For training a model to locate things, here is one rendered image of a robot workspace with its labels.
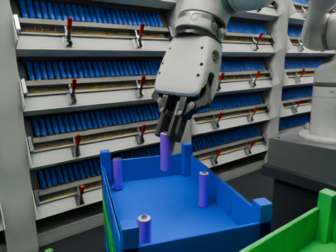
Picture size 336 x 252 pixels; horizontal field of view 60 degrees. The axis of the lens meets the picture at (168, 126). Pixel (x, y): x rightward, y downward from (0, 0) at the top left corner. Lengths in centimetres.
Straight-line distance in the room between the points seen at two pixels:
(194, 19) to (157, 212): 33
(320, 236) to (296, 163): 61
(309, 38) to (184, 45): 69
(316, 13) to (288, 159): 48
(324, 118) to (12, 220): 109
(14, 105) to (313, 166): 97
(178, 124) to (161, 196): 18
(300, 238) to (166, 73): 32
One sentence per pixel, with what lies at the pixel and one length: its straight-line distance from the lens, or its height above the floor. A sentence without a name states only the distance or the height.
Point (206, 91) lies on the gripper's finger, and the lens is 45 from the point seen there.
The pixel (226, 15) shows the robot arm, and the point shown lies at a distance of 51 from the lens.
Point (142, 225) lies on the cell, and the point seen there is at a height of 46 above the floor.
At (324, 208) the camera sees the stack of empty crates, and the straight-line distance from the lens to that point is 49.
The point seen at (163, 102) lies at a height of 59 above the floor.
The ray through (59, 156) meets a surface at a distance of 109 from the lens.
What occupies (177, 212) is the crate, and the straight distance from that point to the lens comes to 53.
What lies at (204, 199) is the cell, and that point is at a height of 42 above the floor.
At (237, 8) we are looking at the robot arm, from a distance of 51.
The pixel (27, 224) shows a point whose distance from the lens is 114.
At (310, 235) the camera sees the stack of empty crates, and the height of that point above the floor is 42.
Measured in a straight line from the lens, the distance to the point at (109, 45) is 111.
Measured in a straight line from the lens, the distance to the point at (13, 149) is 104.
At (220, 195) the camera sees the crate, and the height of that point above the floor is 43.
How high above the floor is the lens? 67
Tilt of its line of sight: 13 degrees down
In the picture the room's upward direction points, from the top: straight up
